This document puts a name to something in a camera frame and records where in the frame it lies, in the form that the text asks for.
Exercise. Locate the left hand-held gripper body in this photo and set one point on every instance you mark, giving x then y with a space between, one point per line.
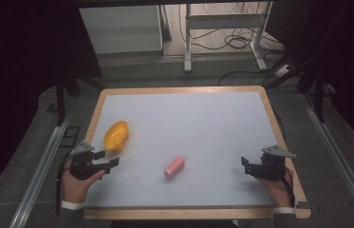
81 166

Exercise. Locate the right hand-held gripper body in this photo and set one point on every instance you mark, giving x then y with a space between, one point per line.
272 164

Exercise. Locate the orange yellow mango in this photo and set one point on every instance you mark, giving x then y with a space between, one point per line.
116 135

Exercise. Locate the pink rectangular block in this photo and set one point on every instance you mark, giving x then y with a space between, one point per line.
174 167

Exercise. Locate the person's left hand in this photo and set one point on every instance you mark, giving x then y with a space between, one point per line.
76 186

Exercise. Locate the person's right hand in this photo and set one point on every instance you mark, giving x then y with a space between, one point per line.
277 191

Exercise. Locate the black metal stand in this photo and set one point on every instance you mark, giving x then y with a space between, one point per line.
318 98
60 101

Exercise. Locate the white power strip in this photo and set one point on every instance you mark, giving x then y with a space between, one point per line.
283 71

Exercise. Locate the white cabinet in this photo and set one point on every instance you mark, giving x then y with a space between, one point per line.
124 28

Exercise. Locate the black floor bracket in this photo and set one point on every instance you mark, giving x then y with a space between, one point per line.
70 136

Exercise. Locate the aluminium rail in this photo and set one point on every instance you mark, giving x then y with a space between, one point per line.
339 158
38 174

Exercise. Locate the white metal desk frame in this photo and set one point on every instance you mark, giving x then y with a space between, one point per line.
222 21

